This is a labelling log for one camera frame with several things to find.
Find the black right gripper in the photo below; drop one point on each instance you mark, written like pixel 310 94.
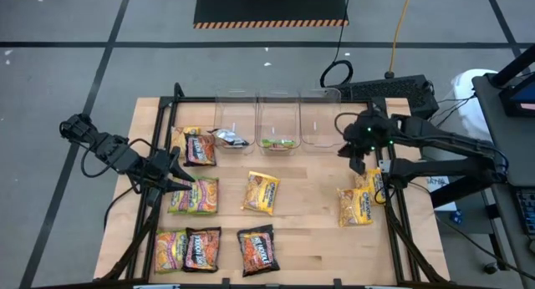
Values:
pixel 370 134

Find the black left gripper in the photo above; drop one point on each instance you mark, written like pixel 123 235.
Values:
pixel 156 170

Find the green Maruchan noodle packet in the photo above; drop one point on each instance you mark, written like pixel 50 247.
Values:
pixel 177 197
pixel 278 143
pixel 169 251
pixel 205 196

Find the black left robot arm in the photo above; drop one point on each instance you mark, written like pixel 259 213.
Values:
pixel 113 153

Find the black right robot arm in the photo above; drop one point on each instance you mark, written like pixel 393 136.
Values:
pixel 443 140

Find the clear plastic bin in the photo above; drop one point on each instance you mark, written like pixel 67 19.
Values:
pixel 234 113
pixel 319 122
pixel 278 118

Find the white paper sheet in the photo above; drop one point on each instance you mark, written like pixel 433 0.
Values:
pixel 436 183

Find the black desk crossbar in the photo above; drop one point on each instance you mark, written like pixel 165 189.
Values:
pixel 460 193

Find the small blue object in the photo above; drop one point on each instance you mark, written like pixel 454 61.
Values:
pixel 457 217

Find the white plastic bag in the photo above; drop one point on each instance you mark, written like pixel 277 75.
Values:
pixel 470 109

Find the black hazard-striped floor mat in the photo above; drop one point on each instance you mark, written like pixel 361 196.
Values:
pixel 267 7

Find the grey desk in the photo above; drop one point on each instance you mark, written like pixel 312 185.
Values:
pixel 518 134

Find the black monitor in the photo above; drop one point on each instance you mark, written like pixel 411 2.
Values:
pixel 522 97

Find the black caster wheel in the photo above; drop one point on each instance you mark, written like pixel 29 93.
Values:
pixel 490 268

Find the black keyboard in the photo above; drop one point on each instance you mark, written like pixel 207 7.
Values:
pixel 527 209

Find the black diagonal stand beam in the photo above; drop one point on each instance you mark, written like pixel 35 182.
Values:
pixel 516 63

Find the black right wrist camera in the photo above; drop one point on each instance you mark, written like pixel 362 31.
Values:
pixel 358 165

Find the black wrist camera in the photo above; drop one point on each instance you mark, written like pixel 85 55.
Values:
pixel 358 165
pixel 153 196

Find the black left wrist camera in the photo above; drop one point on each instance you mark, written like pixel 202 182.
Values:
pixel 153 196

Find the black metal table frame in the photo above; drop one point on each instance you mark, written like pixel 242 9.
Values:
pixel 196 99

